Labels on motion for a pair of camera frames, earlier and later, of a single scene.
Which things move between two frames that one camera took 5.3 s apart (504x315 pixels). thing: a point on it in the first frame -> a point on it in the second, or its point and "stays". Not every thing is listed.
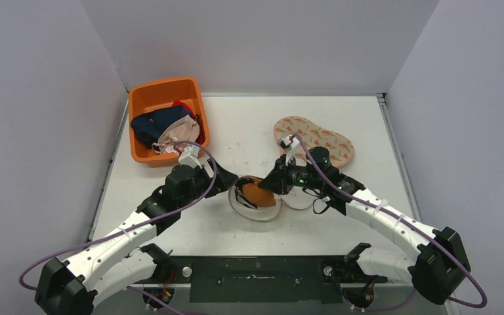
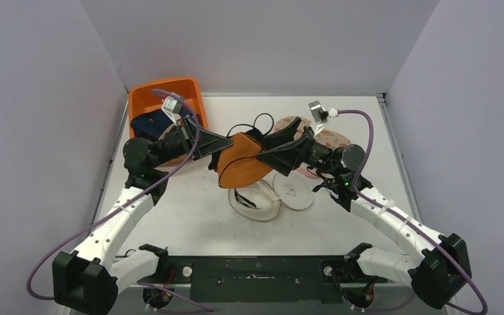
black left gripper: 224,180 -> 209,142
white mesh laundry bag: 296,199 stays
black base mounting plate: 262,279 stays
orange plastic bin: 157,95 stays
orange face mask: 249,190 -> 237,165
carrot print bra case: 340,147 stays
